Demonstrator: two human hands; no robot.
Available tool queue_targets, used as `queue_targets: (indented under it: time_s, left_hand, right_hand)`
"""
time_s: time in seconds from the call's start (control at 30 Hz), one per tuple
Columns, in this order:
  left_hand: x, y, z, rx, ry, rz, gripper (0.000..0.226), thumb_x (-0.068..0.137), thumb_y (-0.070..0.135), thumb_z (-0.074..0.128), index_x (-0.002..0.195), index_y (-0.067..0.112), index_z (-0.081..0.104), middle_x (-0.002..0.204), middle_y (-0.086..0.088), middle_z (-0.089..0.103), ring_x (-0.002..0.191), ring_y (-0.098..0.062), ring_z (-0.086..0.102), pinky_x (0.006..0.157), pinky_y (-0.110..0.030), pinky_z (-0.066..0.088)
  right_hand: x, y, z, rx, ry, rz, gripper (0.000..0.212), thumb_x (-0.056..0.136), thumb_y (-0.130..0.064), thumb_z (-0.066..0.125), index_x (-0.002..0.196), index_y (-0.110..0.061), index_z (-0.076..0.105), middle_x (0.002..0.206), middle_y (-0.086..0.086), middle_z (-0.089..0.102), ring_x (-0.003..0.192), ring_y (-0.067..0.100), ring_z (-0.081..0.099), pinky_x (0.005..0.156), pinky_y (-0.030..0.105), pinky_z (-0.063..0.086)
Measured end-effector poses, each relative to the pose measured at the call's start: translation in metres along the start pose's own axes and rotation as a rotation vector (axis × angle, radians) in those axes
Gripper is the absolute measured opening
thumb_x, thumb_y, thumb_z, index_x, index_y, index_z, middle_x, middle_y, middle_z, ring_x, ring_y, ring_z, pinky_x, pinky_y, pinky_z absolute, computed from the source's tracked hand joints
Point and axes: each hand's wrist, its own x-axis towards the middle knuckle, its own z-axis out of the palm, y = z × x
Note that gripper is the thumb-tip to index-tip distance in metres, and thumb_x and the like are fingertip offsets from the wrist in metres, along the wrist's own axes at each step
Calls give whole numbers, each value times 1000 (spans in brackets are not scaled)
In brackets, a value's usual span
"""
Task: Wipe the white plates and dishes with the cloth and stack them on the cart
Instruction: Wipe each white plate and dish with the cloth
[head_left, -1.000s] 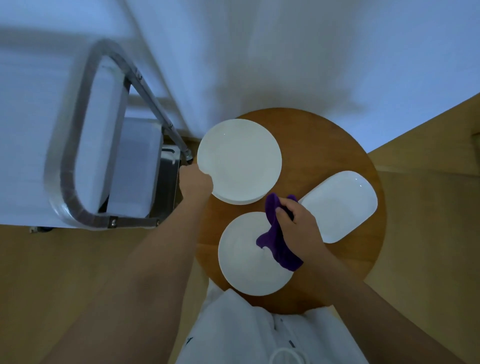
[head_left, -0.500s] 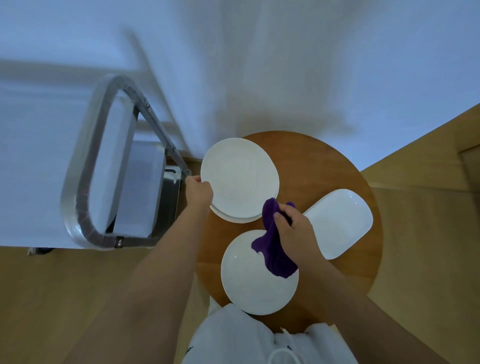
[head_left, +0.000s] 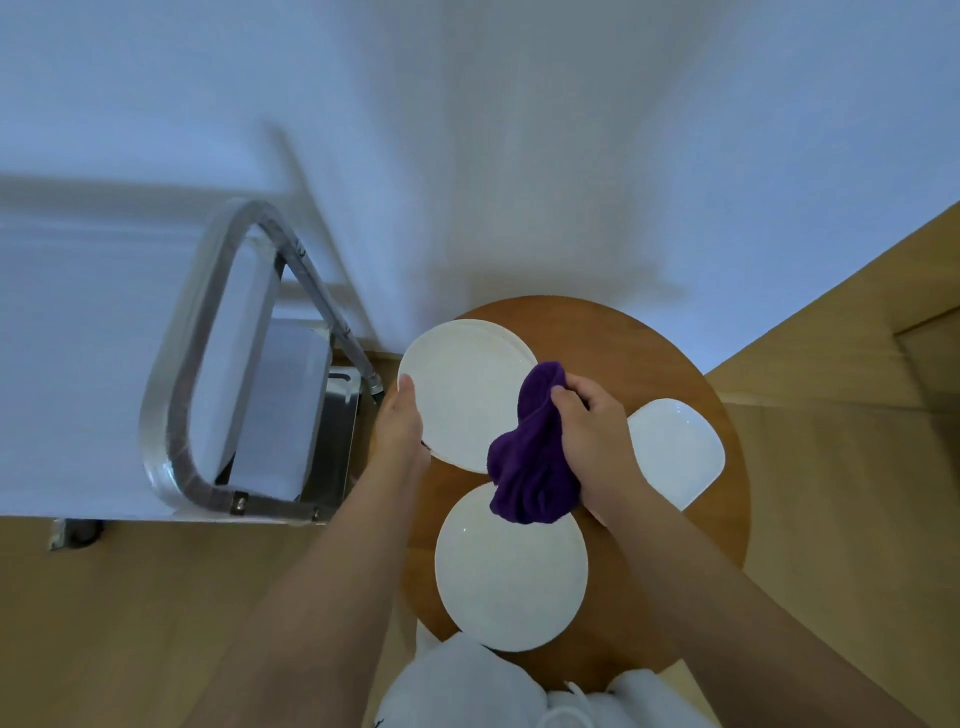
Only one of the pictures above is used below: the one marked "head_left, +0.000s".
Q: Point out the person's right hand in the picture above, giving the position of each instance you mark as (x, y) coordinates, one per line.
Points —
(600, 450)

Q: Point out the round wooden side table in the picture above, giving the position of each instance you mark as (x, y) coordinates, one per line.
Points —
(600, 337)

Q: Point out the person's right forearm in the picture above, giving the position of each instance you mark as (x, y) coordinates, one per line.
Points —
(750, 637)

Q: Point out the purple cleaning cloth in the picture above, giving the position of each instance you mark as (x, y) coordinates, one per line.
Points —
(532, 465)

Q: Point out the person's white garment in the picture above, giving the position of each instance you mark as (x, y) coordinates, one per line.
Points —
(450, 690)

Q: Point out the stack of white rectangular plates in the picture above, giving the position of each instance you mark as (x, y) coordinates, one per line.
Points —
(675, 450)

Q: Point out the steel three-tier cart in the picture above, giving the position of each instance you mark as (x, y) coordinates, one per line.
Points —
(67, 360)

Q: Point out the person's left forearm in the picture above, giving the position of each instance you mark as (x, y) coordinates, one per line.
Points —
(307, 615)

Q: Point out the person's left hand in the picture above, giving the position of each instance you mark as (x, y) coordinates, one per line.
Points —
(401, 450)

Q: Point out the white round dinner plate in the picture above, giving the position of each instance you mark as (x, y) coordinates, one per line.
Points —
(465, 390)
(510, 577)

